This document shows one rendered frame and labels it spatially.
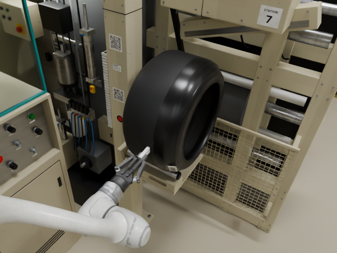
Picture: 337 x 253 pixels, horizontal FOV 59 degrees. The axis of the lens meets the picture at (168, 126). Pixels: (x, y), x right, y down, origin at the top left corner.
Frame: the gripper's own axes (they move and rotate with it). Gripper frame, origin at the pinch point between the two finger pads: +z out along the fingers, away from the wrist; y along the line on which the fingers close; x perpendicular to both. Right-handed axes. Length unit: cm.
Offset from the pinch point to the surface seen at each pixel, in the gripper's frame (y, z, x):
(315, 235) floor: -96, 83, 129
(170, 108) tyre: -5.8, 13.0, -19.6
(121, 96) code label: 32.1, 25.3, -2.0
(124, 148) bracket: 25.2, 13.2, 24.5
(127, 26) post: 28, 31, -39
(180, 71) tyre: -1.6, 28.7, -27.4
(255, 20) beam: -22, 57, -43
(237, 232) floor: -43, 52, 125
